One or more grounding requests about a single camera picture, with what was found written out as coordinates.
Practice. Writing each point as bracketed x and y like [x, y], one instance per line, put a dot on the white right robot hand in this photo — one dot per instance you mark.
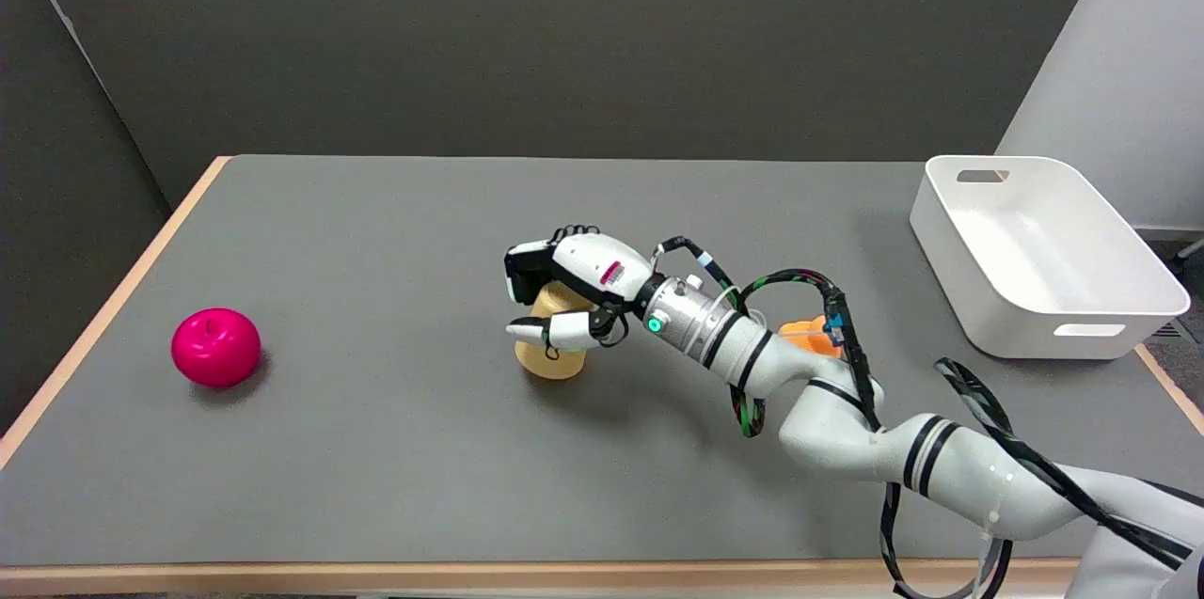
[588, 265]

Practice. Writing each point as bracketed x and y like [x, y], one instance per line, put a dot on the yellow cup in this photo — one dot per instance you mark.
[550, 362]

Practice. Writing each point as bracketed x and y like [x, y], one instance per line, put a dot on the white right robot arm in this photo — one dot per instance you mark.
[903, 449]

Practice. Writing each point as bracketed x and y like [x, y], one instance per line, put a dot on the white plastic box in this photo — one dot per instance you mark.
[1039, 253]

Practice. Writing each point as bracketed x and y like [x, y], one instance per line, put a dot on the orange toy fruit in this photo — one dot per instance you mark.
[811, 337]

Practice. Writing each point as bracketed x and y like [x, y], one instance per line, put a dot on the magenta toy apple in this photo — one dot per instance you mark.
[215, 347]

